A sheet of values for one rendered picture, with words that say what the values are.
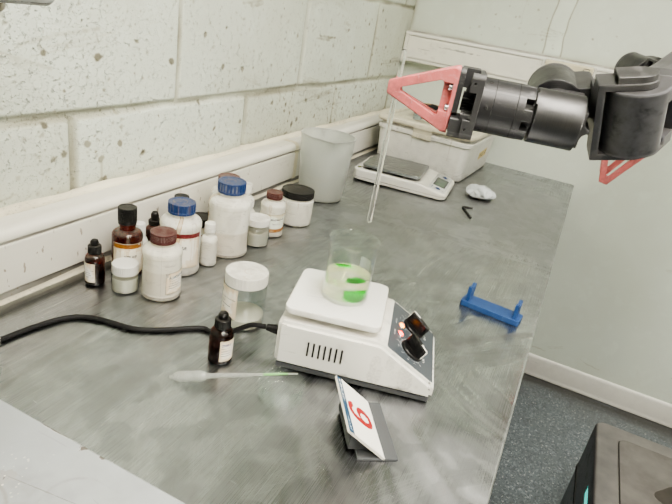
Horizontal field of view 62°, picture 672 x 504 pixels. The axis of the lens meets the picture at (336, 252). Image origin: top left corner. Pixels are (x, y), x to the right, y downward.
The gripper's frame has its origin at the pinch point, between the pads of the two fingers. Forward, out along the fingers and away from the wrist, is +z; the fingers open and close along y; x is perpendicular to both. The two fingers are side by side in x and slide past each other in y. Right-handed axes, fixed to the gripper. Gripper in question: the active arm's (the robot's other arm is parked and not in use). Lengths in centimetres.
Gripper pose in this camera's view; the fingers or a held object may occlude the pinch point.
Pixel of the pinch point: (395, 87)
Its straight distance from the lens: 64.5
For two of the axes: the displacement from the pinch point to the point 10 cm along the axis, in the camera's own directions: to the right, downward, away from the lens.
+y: -2.3, 3.4, -9.1
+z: -9.6, -2.4, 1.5
